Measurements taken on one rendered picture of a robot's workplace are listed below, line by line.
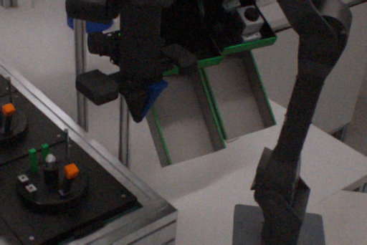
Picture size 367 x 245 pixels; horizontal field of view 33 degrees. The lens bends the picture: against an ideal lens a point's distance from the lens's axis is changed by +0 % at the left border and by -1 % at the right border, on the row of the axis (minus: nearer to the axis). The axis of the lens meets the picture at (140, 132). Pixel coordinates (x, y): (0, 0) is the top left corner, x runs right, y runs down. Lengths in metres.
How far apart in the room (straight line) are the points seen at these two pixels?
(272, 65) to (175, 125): 1.12
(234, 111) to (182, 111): 0.13
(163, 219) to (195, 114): 0.25
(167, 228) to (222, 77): 0.37
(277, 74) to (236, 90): 1.03
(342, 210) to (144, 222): 0.48
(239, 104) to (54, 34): 0.87
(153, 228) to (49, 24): 1.12
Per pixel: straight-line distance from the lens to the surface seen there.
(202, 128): 1.28
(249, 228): 1.01
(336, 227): 1.36
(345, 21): 0.78
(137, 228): 1.13
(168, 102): 1.26
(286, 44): 2.35
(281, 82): 2.43
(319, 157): 1.55
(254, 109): 1.37
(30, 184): 1.19
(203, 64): 1.16
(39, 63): 1.87
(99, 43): 0.90
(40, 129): 1.38
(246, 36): 1.23
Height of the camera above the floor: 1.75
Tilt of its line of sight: 35 degrees down
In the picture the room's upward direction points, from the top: 2 degrees clockwise
